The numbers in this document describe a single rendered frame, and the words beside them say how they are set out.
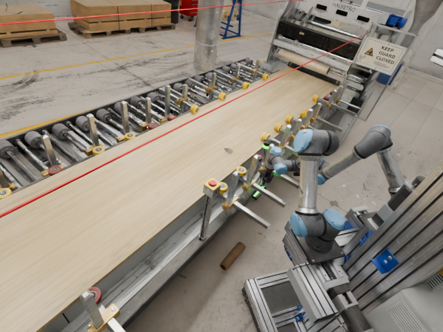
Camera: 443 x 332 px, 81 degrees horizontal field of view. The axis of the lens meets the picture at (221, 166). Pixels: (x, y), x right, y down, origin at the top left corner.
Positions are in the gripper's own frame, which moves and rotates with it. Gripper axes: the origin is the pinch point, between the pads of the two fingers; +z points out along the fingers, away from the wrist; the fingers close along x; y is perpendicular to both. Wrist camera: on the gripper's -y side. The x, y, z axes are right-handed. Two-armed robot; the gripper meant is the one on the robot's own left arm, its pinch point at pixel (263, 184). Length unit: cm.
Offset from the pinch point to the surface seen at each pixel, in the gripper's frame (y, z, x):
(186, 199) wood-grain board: 39, 0, -46
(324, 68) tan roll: -254, -18, 37
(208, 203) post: 50, -18, -28
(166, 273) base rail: 79, 20, -40
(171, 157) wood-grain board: 4, 0, -74
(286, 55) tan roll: -274, -17, -19
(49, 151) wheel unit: 46, -10, -142
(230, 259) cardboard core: 20, 82, -5
